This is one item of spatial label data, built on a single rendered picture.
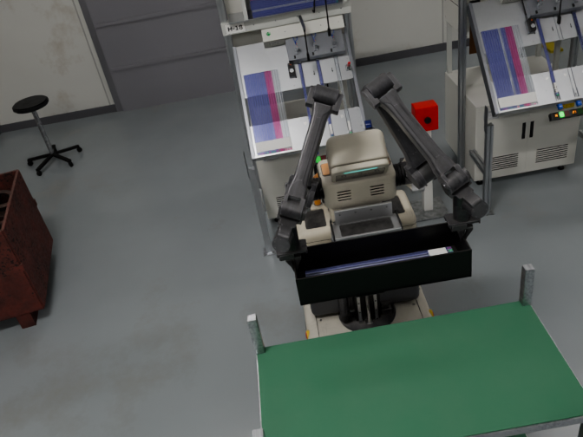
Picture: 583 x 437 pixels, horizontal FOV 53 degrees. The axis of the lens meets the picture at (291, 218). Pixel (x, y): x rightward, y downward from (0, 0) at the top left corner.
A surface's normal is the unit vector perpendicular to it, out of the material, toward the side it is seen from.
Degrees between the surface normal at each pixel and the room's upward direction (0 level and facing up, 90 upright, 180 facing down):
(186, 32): 90
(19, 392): 0
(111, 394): 0
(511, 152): 90
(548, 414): 0
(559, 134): 90
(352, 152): 43
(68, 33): 90
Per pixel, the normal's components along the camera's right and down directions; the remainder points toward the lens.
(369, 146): -0.06, -0.22
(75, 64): 0.09, 0.56
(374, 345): -0.15, -0.81
